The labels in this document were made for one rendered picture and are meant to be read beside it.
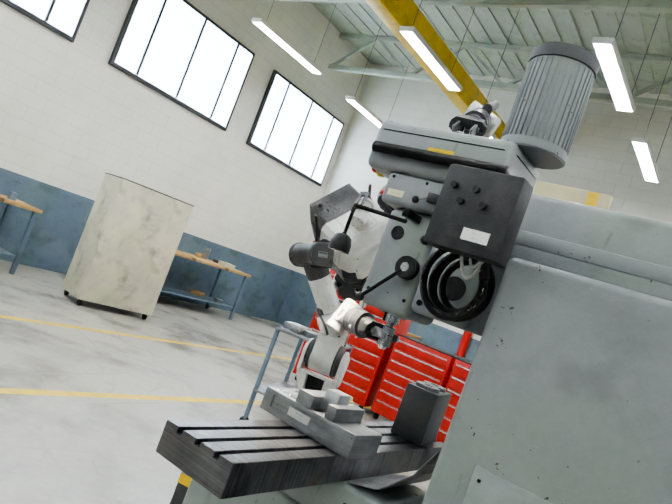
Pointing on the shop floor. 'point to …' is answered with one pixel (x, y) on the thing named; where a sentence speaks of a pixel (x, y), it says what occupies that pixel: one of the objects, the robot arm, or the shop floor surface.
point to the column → (563, 397)
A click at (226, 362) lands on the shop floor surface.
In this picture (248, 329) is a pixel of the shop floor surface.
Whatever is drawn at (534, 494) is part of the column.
